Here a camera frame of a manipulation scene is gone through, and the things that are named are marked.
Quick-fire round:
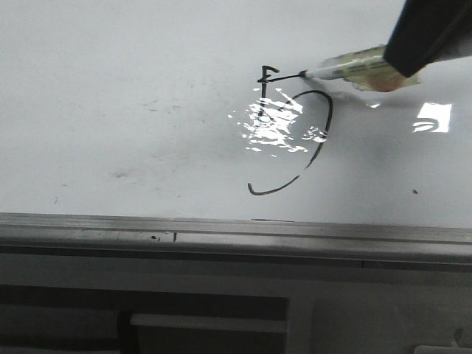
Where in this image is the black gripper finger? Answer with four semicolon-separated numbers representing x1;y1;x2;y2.
383;0;471;77

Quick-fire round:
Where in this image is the white taped whiteboard marker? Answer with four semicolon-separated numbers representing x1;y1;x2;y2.
299;45;421;93

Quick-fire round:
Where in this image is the white object at bottom edge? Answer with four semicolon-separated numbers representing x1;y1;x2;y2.
413;328;472;354

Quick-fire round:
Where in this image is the white whiteboard with aluminium frame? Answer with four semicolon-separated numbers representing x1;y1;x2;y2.
1;1;471;265

